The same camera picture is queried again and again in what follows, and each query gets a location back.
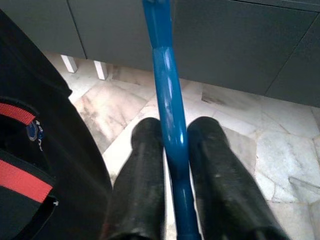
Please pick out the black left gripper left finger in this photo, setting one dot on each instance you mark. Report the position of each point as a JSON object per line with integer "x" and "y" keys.
{"x": 140, "y": 187}

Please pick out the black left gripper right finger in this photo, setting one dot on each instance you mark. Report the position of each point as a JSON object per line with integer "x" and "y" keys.
{"x": 225, "y": 187}

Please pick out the blue plastic clothes hanger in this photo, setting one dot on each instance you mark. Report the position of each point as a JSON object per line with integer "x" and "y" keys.
{"x": 170, "y": 100}

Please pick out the navy garment with red stripe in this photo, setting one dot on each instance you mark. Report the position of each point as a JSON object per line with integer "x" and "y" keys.
{"x": 50, "y": 100}

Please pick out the black TV cabinet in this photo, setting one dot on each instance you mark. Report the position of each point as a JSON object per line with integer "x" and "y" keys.
{"x": 237, "y": 37}

